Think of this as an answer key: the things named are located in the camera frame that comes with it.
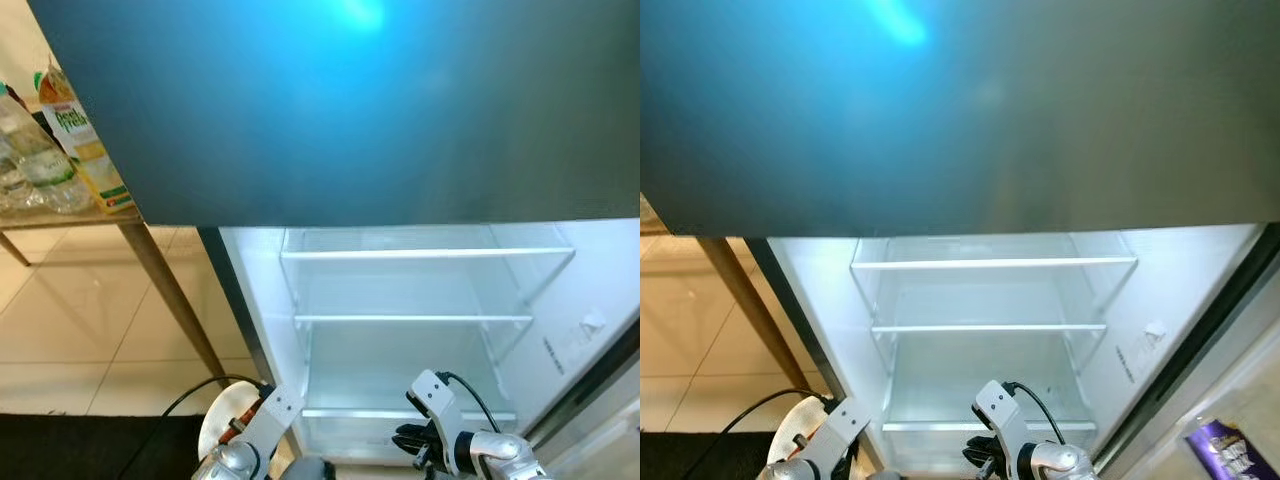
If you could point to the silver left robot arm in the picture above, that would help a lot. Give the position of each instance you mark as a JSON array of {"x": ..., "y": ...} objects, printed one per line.
[
  {"x": 795, "y": 470},
  {"x": 222, "y": 462}
]

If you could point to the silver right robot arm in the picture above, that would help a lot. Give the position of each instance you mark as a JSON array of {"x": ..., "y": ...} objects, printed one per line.
[
  {"x": 1060, "y": 462},
  {"x": 500, "y": 455}
]

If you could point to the glass fridge shelf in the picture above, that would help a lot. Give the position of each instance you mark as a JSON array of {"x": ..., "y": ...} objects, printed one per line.
[
  {"x": 420, "y": 254},
  {"x": 985, "y": 328},
  {"x": 410, "y": 319},
  {"x": 990, "y": 264},
  {"x": 360, "y": 414}
]

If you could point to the grey steel fridge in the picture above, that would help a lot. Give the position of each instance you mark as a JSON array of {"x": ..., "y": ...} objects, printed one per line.
[
  {"x": 260, "y": 330},
  {"x": 820, "y": 340}
]

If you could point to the white round disc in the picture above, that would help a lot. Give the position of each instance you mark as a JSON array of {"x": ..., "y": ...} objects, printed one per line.
[
  {"x": 785, "y": 430},
  {"x": 215, "y": 420}
]

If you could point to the purple snack box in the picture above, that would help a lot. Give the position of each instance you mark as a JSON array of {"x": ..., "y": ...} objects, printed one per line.
[{"x": 1225, "y": 455}]

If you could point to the black floor mat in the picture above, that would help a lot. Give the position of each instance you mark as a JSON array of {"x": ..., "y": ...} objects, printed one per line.
[
  {"x": 100, "y": 450},
  {"x": 700, "y": 458}
]

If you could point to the green yellow juice carton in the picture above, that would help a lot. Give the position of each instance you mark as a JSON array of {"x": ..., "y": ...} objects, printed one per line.
[{"x": 85, "y": 140}]

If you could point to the clear water bottle teal cap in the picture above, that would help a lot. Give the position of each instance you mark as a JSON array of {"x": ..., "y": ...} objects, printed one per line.
[{"x": 50, "y": 160}]

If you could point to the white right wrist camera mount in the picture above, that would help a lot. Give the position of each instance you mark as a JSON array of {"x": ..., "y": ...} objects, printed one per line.
[
  {"x": 435, "y": 400},
  {"x": 1000, "y": 410}
]

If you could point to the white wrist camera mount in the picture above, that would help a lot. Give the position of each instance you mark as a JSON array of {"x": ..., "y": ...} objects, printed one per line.
[
  {"x": 435, "y": 400},
  {"x": 845, "y": 425},
  {"x": 275, "y": 415},
  {"x": 1000, "y": 410}
]

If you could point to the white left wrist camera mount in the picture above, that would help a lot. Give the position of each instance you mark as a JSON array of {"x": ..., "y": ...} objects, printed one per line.
[
  {"x": 275, "y": 415},
  {"x": 845, "y": 425}
]

